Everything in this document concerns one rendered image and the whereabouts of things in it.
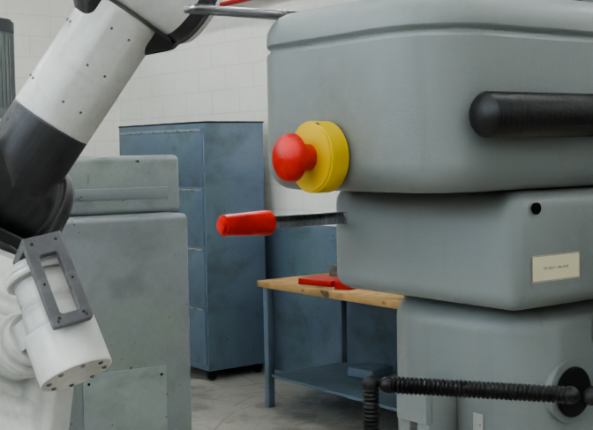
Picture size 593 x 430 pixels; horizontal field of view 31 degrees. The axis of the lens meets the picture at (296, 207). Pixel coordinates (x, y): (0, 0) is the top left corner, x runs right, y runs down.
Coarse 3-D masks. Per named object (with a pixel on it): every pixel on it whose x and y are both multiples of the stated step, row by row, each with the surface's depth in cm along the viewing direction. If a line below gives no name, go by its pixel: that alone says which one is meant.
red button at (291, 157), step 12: (276, 144) 88; (288, 144) 87; (300, 144) 86; (276, 156) 88; (288, 156) 86; (300, 156) 86; (312, 156) 88; (276, 168) 88; (288, 168) 87; (300, 168) 86; (312, 168) 88; (288, 180) 87
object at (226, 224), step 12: (228, 216) 96; (240, 216) 96; (252, 216) 97; (264, 216) 97; (276, 216) 99; (288, 216) 100; (300, 216) 101; (312, 216) 101; (324, 216) 102; (336, 216) 103; (228, 228) 95; (240, 228) 96; (252, 228) 97; (264, 228) 97; (276, 228) 99
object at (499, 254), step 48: (384, 192) 100; (480, 192) 90; (528, 192) 88; (576, 192) 92; (384, 240) 99; (432, 240) 94; (480, 240) 89; (528, 240) 87; (576, 240) 91; (384, 288) 100; (432, 288) 94; (480, 288) 90; (528, 288) 88; (576, 288) 91
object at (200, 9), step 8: (184, 8) 96; (192, 8) 95; (200, 8) 95; (208, 8) 95; (216, 8) 96; (224, 8) 96; (232, 8) 97; (240, 8) 97; (248, 8) 98; (256, 8) 99; (232, 16) 98; (240, 16) 99; (248, 16) 99; (256, 16) 99; (264, 16) 99; (272, 16) 100; (280, 16) 100
